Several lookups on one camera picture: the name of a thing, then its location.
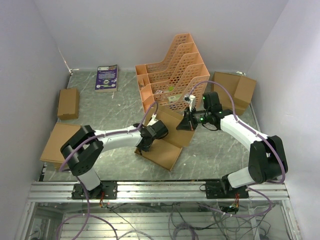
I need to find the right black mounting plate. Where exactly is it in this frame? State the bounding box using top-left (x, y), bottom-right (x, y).
top-left (204, 179), bottom-right (249, 200)

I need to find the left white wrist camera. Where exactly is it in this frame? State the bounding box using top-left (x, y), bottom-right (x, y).
top-left (147, 114), bottom-right (158, 126)

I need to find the green boxed item in organizer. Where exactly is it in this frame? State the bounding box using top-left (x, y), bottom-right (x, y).
top-left (168, 94), bottom-right (181, 103)

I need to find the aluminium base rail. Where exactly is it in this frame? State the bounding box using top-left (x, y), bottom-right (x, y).
top-left (27, 181), bottom-right (290, 203)

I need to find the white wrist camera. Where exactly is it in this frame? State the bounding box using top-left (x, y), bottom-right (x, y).
top-left (147, 114), bottom-right (158, 126)
top-left (184, 94), bottom-right (196, 112)

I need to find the black mounting plate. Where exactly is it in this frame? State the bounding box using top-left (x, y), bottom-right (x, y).
top-left (204, 179), bottom-right (249, 200)
top-left (71, 180), bottom-right (118, 200)

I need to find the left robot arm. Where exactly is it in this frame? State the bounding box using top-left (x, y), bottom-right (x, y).
top-left (60, 120), bottom-right (169, 200)

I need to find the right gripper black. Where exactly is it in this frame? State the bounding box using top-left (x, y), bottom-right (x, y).
top-left (176, 105), bottom-right (211, 131)

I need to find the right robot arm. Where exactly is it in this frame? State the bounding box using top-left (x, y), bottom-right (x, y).
top-left (176, 92), bottom-right (288, 198)

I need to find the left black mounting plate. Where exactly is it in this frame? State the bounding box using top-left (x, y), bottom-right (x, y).
top-left (71, 180), bottom-right (118, 200)

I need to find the cardboard box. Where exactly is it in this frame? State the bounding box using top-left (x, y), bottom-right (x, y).
top-left (211, 71), bottom-right (257, 116)
top-left (134, 105), bottom-right (195, 171)
top-left (57, 88), bottom-right (80, 121)
top-left (40, 122), bottom-right (81, 171)

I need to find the peach plastic file organizer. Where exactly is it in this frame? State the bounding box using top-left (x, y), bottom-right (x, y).
top-left (135, 33), bottom-right (210, 113)

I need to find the purple book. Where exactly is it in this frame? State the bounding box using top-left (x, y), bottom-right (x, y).
top-left (94, 64), bottom-right (119, 92)

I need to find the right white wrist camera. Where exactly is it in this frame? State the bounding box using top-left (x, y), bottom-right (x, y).
top-left (184, 94), bottom-right (196, 112)

